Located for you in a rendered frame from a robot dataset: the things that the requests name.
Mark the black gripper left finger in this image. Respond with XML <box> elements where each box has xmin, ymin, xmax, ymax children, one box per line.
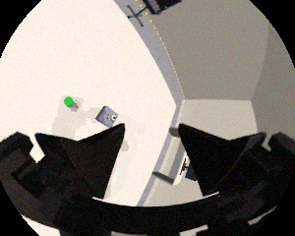
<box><xmin>34</xmin><ymin>123</ymin><xmax>125</xmax><ymax>200</ymax></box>

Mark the grey square block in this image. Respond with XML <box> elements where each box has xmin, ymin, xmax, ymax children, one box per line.
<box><xmin>95</xmin><ymin>105</ymin><xmax>117</xmax><ymax>127</ymax></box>

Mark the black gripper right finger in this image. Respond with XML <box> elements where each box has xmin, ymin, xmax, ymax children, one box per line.
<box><xmin>178</xmin><ymin>123</ymin><xmax>266</xmax><ymax>197</ymax></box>

